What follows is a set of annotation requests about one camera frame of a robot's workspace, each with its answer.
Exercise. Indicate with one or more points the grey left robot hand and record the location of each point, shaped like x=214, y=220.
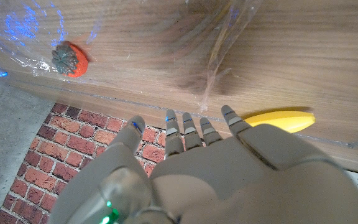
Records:
x=228, y=180

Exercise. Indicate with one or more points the clear plastic wrap sheet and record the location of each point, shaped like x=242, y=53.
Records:
x=26, y=31

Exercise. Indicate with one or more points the small red toy strawberry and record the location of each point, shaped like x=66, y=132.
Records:
x=73, y=60

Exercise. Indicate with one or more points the yellow toy banana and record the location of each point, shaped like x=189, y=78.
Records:
x=284, y=120

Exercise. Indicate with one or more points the red brick printed backdrop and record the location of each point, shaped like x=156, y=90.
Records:
x=57, y=161

